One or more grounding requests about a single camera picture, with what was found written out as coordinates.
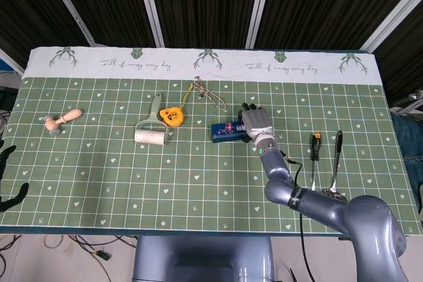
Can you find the white partition post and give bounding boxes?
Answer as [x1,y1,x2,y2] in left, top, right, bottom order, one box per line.
[41,0,97,47]
[245,0,275,49]
[360,0,423,52]
[134,0,165,48]

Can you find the metal ladle black handle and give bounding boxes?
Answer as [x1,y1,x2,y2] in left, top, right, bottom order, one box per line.
[322,130,348,202]

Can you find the white blue board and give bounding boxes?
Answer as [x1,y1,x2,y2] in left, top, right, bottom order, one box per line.
[0,49,26,90]

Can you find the green grid tablecloth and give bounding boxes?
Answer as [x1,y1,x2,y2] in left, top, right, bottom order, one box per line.
[0,46,423,237]

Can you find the black plug connector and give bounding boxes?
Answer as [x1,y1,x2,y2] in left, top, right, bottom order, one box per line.
[93,248,112,262]

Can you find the blue glasses case grey lining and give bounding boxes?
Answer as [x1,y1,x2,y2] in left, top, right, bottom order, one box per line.
[210,120,249,144]

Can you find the yellow tape measure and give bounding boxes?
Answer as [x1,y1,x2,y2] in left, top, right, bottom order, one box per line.
[159,82,196,127]

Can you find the grey corrugated hose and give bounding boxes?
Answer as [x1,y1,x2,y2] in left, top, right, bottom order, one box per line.
[391,89,423,111]

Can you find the wooden stamp with handle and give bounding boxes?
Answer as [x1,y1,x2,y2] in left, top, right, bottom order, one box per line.
[44,108,83,137]

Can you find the braided rope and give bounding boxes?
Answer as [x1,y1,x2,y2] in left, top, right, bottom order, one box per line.
[193,77,228,111]

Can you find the green lint roller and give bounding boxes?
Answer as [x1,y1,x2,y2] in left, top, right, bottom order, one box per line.
[134,92,169,147]

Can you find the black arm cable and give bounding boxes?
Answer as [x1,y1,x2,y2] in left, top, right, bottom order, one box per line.
[280,151,315,282]

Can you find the left robot hand black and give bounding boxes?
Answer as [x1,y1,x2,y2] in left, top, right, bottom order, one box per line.
[0,145,30,212]

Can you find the black orange screwdriver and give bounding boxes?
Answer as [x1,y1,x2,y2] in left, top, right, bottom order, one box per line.
[309,133,323,192]

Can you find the black floor cables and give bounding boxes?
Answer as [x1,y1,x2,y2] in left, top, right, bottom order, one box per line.
[0,235,137,282]

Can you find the blue denim cloth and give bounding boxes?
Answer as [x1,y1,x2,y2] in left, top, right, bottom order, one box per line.
[389,106,423,217]

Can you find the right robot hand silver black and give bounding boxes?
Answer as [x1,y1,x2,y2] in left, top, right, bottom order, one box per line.
[238,102,274,143]

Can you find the grey blue robot torso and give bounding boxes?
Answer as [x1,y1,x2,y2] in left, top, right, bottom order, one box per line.
[132,236,275,282]

